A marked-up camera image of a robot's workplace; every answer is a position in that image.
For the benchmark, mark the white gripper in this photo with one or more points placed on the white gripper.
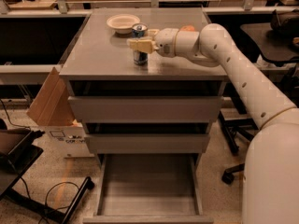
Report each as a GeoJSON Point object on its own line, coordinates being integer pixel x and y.
{"type": "Point", "coordinates": [165, 42]}

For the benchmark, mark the redbull can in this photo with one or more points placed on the redbull can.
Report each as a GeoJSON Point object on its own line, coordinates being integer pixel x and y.
{"type": "Point", "coordinates": [138, 32]}

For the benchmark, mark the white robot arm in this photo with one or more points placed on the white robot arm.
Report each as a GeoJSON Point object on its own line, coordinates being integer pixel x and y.
{"type": "Point", "coordinates": [271, 172]}

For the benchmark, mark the top grey drawer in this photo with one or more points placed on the top grey drawer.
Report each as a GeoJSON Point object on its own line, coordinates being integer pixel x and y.
{"type": "Point", "coordinates": [143, 101]}

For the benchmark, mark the grey drawer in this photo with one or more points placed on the grey drawer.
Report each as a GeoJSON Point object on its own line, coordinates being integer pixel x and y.
{"type": "Point", "coordinates": [148, 189]}
{"type": "Point", "coordinates": [143, 101]}
{"type": "Point", "coordinates": [129, 138]}

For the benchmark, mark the middle grey drawer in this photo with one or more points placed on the middle grey drawer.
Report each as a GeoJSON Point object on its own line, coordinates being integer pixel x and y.
{"type": "Point", "coordinates": [129, 138]}

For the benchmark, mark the bottom grey drawer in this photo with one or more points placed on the bottom grey drawer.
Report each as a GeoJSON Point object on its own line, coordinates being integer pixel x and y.
{"type": "Point", "coordinates": [148, 189]}

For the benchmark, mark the white bowl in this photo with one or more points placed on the white bowl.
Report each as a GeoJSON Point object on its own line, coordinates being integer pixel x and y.
{"type": "Point", "coordinates": [122, 23]}

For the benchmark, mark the orange fruit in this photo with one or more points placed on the orange fruit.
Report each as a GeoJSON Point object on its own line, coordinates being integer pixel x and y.
{"type": "Point", "coordinates": [187, 28]}

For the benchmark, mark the cardboard box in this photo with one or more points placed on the cardboard box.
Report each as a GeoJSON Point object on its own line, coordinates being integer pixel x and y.
{"type": "Point", "coordinates": [51, 111]}

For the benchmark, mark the black office chair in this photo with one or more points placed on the black office chair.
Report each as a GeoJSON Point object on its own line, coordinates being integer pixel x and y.
{"type": "Point", "coordinates": [254, 36]}

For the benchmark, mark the black stand left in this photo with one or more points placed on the black stand left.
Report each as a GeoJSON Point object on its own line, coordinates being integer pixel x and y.
{"type": "Point", "coordinates": [17, 155]}

